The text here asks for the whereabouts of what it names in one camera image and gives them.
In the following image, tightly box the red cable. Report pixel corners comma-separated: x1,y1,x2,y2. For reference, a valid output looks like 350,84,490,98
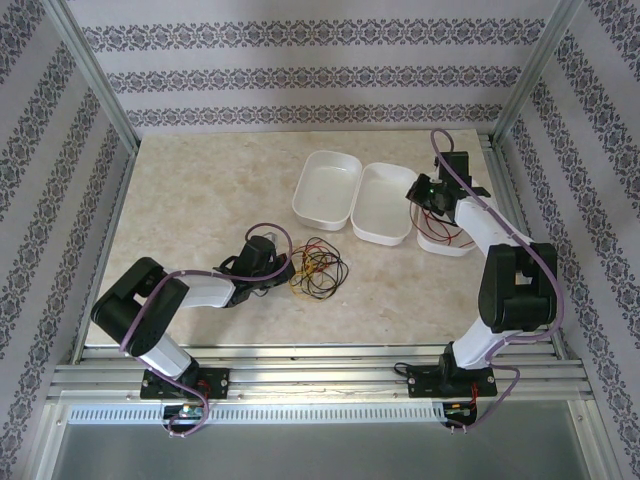
409,199,451,241
298,241,329,264
424,212,477,250

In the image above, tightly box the black cable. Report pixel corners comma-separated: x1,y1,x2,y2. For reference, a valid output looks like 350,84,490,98
292,238,342,281
299,238,351,296

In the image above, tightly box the white plastic tray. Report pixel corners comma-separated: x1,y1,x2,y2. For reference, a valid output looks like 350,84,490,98
351,161,419,247
291,150,365,232
415,199,479,258

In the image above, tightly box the grey metal sheet panel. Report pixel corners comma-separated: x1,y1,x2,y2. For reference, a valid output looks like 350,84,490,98
47,399,601,480

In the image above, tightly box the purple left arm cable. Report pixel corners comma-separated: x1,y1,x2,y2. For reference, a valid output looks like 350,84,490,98
119,225,296,441

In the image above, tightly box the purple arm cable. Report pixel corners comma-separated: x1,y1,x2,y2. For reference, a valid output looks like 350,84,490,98
119,225,296,441
430,128,566,436

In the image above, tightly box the aluminium side rail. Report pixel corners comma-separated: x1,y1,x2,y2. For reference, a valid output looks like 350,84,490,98
73,149,139,362
477,132,569,361

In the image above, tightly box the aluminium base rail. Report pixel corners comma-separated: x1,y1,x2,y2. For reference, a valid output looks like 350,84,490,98
49,343,589,401

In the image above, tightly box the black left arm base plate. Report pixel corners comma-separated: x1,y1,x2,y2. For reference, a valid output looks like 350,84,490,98
141,367,231,401

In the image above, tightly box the white slotted cable duct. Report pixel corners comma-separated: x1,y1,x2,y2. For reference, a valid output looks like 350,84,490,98
67,402,446,426

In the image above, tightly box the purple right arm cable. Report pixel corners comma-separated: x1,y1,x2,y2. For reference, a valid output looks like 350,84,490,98
430,128,566,436

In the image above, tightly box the aluminium frame post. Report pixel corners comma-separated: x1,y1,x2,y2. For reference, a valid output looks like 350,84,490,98
492,0,581,146
44,0,141,156

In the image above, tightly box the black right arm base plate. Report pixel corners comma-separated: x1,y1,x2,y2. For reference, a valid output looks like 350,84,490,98
407,364,499,400

